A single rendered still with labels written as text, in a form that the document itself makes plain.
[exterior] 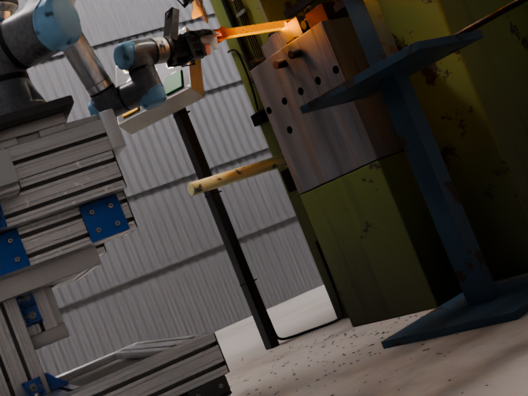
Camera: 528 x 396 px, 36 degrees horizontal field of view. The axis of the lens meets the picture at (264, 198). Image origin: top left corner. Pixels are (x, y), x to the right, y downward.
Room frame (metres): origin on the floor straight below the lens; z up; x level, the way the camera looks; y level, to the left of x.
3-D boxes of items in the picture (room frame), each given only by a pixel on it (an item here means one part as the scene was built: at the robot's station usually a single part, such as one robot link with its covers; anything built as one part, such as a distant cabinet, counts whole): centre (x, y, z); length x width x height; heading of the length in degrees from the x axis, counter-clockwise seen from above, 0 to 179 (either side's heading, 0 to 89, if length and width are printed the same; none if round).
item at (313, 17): (2.55, -0.40, 0.95); 0.12 x 0.09 x 0.07; 130
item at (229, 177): (2.86, 0.05, 0.62); 0.44 x 0.05 x 0.05; 130
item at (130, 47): (2.26, 0.18, 0.98); 0.11 x 0.08 x 0.09; 130
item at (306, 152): (2.75, -0.45, 0.69); 0.56 x 0.38 x 0.45; 130
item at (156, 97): (2.27, 0.20, 0.89); 0.11 x 0.08 x 0.11; 74
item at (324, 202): (2.75, -0.45, 0.23); 0.56 x 0.38 x 0.47; 130
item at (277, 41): (2.78, -0.40, 0.96); 0.42 x 0.20 x 0.09; 130
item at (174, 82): (2.87, 0.14, 1.01); 0.07 x 0.05 x 0.07; 65
